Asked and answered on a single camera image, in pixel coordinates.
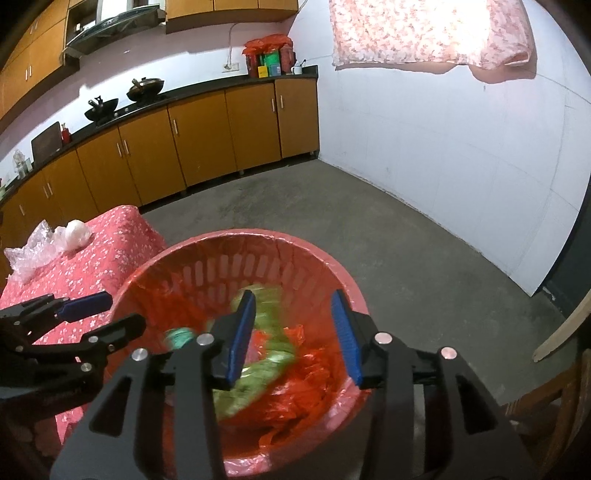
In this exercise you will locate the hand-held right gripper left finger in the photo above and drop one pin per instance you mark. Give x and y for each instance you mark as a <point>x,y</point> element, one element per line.
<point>240,341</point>

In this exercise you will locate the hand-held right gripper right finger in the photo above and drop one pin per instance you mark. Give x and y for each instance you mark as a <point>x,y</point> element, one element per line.
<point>348,341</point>

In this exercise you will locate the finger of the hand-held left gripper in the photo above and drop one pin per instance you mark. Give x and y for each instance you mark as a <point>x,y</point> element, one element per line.
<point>87,304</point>
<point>120,330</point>

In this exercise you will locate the yellow-green foil wrapper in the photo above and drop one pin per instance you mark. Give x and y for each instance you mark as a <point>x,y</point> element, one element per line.
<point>258,360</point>

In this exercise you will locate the dark green foil wrapper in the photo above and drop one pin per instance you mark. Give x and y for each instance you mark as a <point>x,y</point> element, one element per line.
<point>181,344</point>

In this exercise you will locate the large red plastic bag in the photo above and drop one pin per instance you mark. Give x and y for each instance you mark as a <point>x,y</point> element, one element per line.
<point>314,392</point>

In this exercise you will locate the red plastic basket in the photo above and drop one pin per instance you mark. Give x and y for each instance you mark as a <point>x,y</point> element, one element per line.
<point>207,272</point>

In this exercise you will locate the clear bubble wrap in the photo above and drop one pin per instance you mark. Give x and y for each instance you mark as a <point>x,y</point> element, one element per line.
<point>32,249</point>

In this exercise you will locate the white crumpled paper ball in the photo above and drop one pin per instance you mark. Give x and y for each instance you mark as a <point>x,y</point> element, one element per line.
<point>77,234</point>

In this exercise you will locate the red floral tablecloth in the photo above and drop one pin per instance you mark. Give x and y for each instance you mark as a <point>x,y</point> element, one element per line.
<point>124,240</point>

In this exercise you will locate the clear glass jar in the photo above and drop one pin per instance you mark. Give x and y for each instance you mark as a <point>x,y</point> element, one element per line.
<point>21,164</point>

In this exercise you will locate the brown cutting board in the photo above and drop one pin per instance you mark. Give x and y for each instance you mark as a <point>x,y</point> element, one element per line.
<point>46,143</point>

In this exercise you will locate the red bottle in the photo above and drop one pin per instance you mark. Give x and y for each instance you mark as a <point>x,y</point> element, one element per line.
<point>66,134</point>

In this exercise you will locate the wooden lower kitchen cabinets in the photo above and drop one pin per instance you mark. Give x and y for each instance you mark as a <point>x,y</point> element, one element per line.
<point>194,138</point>

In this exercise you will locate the wooden kitchen cabinets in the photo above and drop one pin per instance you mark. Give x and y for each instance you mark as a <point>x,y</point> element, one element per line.
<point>194,138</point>
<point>37,50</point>

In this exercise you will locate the wooden chair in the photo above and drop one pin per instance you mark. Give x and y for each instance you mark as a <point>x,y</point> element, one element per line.
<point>554,415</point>

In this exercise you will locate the black wok with lid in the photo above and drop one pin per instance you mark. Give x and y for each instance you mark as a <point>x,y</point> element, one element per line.
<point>145,88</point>

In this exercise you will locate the wooden upper kitchen cabinets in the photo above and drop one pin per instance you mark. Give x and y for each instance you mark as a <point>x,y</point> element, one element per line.
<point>37,50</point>

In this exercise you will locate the steel range hood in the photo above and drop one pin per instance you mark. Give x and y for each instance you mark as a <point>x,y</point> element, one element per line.
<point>111,30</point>

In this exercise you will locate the white enamel cup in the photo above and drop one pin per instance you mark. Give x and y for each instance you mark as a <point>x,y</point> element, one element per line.
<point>298,69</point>

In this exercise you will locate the red bag with boxes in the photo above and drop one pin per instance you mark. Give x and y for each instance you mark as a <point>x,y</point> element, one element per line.
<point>270,55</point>

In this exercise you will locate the pink floral hanging cloth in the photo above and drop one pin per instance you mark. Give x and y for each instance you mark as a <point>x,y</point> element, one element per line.
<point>425,32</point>

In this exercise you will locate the white wall outlet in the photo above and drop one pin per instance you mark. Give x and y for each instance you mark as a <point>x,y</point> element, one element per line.
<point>231,67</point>

